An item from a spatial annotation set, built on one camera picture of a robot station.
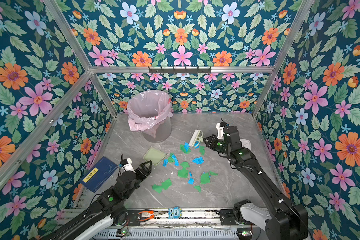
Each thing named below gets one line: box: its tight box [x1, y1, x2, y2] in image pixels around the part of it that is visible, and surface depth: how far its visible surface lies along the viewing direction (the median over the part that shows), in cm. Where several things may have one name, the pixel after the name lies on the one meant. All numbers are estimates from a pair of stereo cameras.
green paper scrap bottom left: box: [152, 178, 172, 194], surface depth 86 cm
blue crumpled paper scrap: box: [192, 156, 205, 165], surface depth 95 cm
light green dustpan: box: [143, 146, 168, 166], surface depth 98 cm
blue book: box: [79, 156, 119, 193], surface depth 90 cm
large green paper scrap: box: [177, 161, 190, 179], surface depth 92 cm
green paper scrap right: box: [200, 170, 219, 185], surface depth 88 cm
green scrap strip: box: [199, 145, 206, 156], surface depth 100 cm
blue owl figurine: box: [168, 206, 182, 220], surface depth 76 cm
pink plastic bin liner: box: [127, 90, 174, 139], surface depth 95 cm
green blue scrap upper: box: [180, 142, 192, 154], surface depth 102 cm
